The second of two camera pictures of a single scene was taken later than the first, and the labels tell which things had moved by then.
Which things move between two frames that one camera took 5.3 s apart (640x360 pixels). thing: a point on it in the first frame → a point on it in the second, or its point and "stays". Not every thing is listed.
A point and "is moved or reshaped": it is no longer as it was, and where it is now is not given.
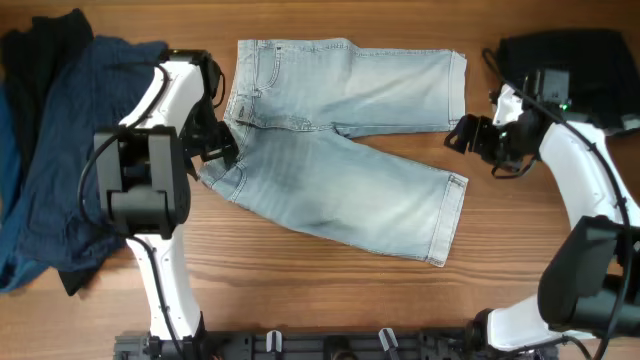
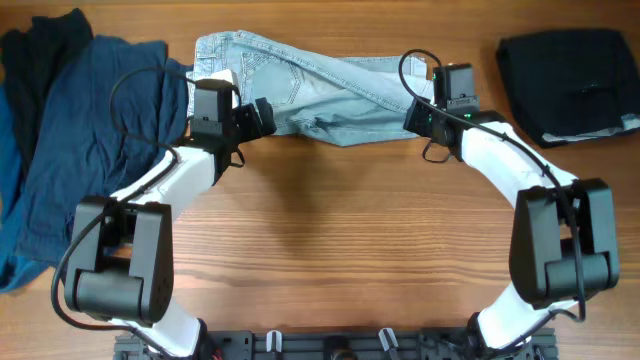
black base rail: x=324 y=345 stays
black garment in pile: x=33 y=57 stays
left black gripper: x=216 y=145 → x=255 y=120
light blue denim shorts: x=294 y=104 is moved or reshaped
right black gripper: x=480 y=138 → x=415 y=117
